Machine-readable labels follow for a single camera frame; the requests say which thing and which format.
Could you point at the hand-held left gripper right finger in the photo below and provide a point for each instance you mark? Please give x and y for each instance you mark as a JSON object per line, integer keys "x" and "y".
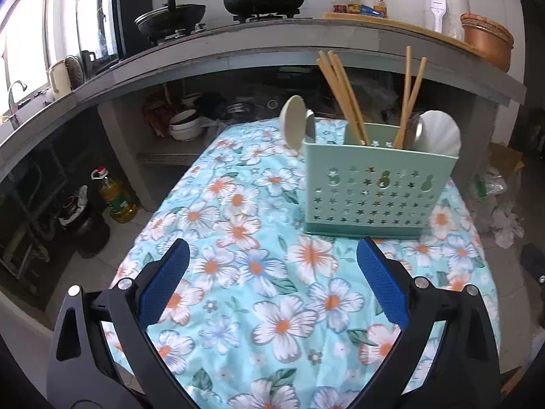
{"x": 383, "y": 281}

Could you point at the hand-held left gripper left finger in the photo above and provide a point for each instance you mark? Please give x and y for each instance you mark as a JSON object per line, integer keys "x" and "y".
{"x": 164, "y": 281}

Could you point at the green plastic utensil holder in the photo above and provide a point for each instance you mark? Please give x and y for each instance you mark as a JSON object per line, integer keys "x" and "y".
{"x": 383, "y": 213}

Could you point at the large metal spoon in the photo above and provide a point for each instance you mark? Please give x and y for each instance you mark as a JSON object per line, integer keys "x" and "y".
{"x": 415, "y": 134}

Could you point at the white scalloped ceramic spoon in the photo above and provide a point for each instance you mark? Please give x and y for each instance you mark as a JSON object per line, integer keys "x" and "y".
{"x": 440, "y": 132}

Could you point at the round metal soup spoon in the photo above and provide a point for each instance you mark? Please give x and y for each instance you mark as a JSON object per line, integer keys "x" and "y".
{"x": 311, "y": 125}

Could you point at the cream ceramic soup spoon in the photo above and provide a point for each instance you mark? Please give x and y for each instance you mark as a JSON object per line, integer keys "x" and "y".
{"x": 293, "y": 121}

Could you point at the black bucket with bag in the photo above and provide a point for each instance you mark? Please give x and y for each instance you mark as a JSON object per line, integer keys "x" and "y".
{"x": 89, "y": 234}

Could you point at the cooking oil bottle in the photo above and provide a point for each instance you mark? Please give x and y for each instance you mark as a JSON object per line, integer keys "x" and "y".
{"x": 119, "y": 204}

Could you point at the floral tablecloth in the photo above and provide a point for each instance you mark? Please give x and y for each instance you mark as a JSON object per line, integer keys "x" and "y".
{"x": 255, "y": 264}

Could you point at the crumpled plastic bags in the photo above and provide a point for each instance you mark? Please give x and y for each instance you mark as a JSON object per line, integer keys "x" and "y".
{"x": 506, "y": 226}

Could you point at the red packets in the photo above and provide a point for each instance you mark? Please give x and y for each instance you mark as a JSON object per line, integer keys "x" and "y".
{"x": 155, "y": 121}

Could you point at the white bowl dark rim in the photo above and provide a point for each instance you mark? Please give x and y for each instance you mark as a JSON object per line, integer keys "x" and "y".
{"x": 184, "y": 117}

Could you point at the cardboard box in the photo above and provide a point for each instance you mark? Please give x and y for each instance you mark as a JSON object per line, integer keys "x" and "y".
{"x": 506, "y": 157}

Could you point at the metal bowl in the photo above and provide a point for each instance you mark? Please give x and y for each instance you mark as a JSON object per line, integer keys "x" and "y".
{"x": 240, "y": 108}

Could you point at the cream jug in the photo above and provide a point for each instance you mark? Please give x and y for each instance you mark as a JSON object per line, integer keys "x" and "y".
{"x": 59, "y": 81}

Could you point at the metal faucet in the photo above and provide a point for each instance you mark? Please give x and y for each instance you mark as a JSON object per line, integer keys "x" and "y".
{"x": 12, "y": 93}

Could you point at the concrete kitchen counter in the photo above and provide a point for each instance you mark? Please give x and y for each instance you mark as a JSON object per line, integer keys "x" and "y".
{"x": 298, "y": 38}

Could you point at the copper basin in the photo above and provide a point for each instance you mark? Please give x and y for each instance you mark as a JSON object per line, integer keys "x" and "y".
{"x": 489, "y": 47}

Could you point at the black wok with lid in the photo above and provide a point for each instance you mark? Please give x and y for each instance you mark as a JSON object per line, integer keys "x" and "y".
{"x": 170, "y": 17}

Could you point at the blue packet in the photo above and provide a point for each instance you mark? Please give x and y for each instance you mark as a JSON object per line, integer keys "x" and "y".
{"x": 368, "y": 10}

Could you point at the black kitchen appliance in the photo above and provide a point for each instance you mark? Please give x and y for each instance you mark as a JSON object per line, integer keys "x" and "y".
{"x": 127, "y": 8}

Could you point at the white electric kettle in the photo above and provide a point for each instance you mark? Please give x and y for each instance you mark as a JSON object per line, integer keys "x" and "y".
{"x": 443, "y": 8}

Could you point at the gas stove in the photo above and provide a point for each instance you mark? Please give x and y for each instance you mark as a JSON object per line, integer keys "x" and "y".
{"x": 259, "y": 18}

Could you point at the window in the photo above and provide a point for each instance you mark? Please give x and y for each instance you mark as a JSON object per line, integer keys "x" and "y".
{"x": 25, "y": 30}

